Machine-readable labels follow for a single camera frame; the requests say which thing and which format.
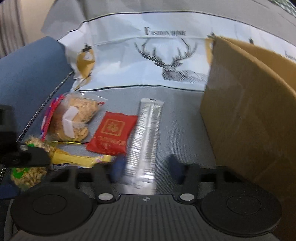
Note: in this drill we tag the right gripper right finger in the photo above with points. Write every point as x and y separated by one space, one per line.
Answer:
195 181

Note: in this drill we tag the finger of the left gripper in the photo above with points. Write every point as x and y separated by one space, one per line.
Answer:
24 156

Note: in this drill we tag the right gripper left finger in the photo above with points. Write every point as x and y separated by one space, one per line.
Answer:
99 179

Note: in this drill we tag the round puffed grain cake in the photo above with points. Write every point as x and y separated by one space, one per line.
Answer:
27 177

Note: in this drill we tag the silver stick sachet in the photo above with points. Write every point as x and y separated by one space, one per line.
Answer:
139 175

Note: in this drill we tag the yellow Alpenliebe candy bar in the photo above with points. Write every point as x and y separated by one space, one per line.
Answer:
62 159

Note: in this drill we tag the red peanut snack bag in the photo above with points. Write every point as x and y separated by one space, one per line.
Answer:
68 115

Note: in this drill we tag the red square snack packet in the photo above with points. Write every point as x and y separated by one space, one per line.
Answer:
112 134

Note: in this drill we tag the brown cardboard box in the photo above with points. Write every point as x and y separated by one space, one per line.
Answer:
248 109

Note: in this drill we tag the grey curtain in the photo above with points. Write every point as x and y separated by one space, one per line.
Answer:
12 33

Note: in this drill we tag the grey deer print cloth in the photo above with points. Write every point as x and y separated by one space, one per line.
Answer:
157 49

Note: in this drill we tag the green checkered cloth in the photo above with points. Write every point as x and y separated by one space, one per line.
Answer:
286 5

